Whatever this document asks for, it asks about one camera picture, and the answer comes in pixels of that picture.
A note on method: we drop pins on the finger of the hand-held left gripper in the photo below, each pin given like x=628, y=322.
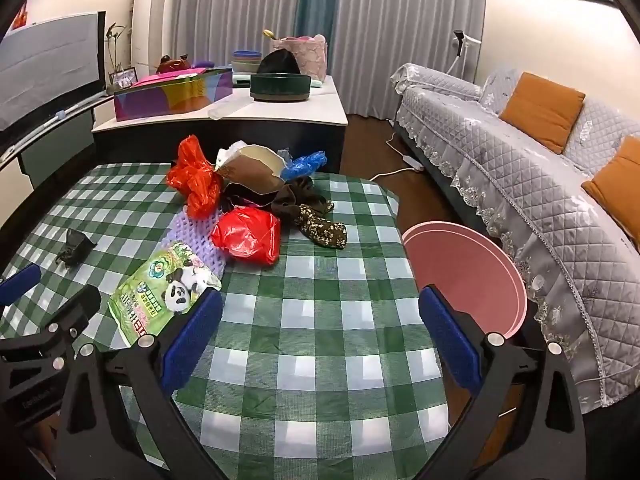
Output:
x=20, y=282
x=75, y=312

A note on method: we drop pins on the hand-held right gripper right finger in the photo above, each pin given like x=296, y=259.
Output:
x=447, y=335

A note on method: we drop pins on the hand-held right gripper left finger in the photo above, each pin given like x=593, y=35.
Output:
x=192, y=340

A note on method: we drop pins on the green tissue packet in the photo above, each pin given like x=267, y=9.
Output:
x=150, y=300

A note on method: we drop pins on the small black wrapper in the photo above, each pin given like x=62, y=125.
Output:
x=75, y=247

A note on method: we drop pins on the pink plastic basin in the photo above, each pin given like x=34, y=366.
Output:
x=465, y=270

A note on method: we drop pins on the purple foam net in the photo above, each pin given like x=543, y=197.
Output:
x=192, y=237

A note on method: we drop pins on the red plastic bag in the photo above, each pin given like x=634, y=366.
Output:
x=247, y=235

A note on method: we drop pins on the black cloth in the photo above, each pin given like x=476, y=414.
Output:
x=240, y=195

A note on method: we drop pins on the blue plastic bag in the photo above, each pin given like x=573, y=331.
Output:
x=307, y=162

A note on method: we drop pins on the green checked tablecloth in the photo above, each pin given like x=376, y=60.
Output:
x=310, y=310

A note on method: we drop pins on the dark television cabinet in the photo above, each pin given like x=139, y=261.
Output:
x=55, y=145

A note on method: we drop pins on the orange-red plastic bag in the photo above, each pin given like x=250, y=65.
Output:
x=197, y=185

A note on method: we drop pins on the grey quilted sofa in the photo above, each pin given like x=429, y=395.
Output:
x=525, y=200

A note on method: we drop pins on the white power strip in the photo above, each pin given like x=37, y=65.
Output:
x=412, y=162

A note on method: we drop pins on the torn brown paper bowl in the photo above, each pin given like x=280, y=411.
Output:
x=250, y=172

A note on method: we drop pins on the white foam net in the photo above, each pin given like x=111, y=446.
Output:
x=227, y=154

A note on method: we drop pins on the flat screen television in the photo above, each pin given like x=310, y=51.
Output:
x=45, y=65

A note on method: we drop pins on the orange cushion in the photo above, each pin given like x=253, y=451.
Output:
x=542, y=110
x=620, y=185

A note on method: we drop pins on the colourful rectangular box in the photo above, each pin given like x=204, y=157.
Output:
x=165, y=97

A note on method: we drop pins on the white top dark cabinet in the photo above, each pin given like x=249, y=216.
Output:
x=280, y=110

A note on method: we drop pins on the bamboo plant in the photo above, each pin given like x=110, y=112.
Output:
x=116, y=45

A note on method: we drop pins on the brown teapot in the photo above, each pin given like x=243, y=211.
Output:
x=172, y=65

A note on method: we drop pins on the dark green round bowl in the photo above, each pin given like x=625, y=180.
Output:
x=280, y=87

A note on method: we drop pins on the purple plastic container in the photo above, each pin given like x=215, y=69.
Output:
x=204, y=64

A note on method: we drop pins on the stack of coloured bowls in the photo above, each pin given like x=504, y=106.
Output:
x=246, y=62

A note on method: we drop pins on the mint green flat tray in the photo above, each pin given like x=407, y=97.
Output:
x=318, y=83

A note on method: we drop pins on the standing air conditioner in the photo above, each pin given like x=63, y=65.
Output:
x=147, y=25

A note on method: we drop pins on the black hat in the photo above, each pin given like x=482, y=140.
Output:
x=277, y=62

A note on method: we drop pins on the white floor lamp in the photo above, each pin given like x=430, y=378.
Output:
x=459, y=40

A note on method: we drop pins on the grey curtain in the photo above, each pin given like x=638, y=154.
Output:
x=235, y=5
x=405, y=30

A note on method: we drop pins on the pink lace basket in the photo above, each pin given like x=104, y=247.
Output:
x=310, y=55

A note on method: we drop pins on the yellow ornament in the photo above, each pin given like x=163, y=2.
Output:
x=270, y=34

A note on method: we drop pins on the teal curtain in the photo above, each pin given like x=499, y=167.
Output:
x=317, y=5

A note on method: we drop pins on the small photo frame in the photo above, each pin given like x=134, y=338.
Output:
x=122, y=78

